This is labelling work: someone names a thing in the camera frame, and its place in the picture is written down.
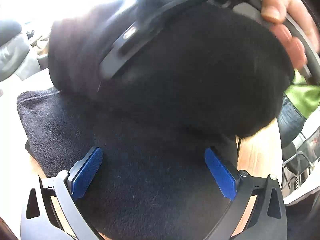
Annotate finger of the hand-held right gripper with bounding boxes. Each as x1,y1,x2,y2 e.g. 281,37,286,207
99,0,223,80

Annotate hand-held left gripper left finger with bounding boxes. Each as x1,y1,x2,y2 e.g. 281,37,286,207
20,147,103,240

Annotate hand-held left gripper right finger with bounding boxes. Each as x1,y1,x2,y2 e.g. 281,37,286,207
204,147,287,240

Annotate black fleece zip jacket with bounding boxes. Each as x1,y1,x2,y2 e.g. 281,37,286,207
16,0,295,240

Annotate person's right hand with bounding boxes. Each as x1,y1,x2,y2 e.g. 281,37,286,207
260,0,316,70

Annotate person's grey jeans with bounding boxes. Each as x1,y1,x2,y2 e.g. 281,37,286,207
277,96,307,147

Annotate grey leather armchair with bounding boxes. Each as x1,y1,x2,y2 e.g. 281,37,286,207
0,20,48,83

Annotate person's green top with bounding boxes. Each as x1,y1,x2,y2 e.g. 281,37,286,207
284,72,320,119

